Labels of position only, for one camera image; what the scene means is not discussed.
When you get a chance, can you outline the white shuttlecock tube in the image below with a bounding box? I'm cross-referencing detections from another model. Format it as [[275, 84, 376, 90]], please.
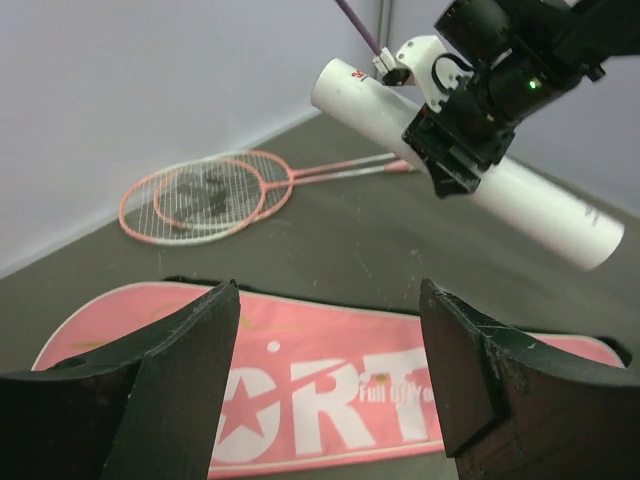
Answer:
[[311, 58, 625, 270]]

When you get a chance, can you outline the white pink badminton racket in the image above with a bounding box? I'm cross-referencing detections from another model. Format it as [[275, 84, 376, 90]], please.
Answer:
[[118, 150, 411, 246]]

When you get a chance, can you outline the pink racket bag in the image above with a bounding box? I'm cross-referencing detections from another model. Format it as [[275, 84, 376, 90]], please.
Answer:
[[31, 282, 626, 478]]

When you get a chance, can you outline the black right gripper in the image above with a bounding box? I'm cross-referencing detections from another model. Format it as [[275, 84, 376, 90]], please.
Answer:
[[402, 96, 515, 199]]

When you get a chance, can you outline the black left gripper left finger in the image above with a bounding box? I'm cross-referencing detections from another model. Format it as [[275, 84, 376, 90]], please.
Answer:
[[1, 281, 240, 479]]

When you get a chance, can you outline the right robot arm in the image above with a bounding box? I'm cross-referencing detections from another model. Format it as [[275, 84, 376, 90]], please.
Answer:
[[402, 0, 639, 198]]

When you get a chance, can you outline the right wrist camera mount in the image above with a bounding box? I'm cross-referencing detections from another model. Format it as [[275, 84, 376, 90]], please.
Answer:
[[373, 35, 473, 113]]

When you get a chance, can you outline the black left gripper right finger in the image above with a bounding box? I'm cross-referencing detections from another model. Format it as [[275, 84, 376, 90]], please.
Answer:
[[419, 278, 639, 479]]

